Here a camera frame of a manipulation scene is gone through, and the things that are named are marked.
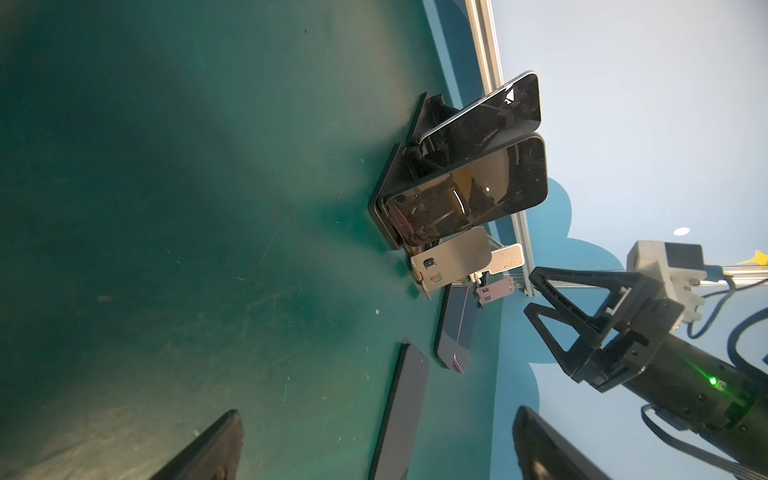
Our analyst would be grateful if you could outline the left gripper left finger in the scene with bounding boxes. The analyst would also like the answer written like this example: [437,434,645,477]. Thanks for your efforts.
[150,410,244,480]

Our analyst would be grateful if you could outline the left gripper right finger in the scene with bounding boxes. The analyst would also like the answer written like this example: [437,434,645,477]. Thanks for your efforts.
[512,406,610,480]

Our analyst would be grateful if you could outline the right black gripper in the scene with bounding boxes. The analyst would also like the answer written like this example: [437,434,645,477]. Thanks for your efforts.
[524,267,684,392]

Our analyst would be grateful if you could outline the purple phone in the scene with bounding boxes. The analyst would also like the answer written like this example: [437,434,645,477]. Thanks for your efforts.
[434,283,480,373]

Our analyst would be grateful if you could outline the black phone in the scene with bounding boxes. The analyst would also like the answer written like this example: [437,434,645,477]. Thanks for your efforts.
[369,343,430,480]
[383,134,548,247]
[416,71,542,162]

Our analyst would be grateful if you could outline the black stand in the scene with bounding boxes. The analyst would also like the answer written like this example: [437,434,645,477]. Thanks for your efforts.
[368,142,418,250]
[406,92,459,145]

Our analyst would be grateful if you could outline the white phone stand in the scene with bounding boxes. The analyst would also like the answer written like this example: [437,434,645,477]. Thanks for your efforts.
[469,236,525,285]

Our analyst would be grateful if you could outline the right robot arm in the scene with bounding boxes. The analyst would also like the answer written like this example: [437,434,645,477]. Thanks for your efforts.
[524,267,767,479]

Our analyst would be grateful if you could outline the aluminium frame back bar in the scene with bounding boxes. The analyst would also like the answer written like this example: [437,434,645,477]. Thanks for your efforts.
[526,265,767,289]

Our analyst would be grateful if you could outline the aluminium frame right post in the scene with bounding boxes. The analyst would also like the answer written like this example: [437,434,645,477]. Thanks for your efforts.
[465,0,538,297]

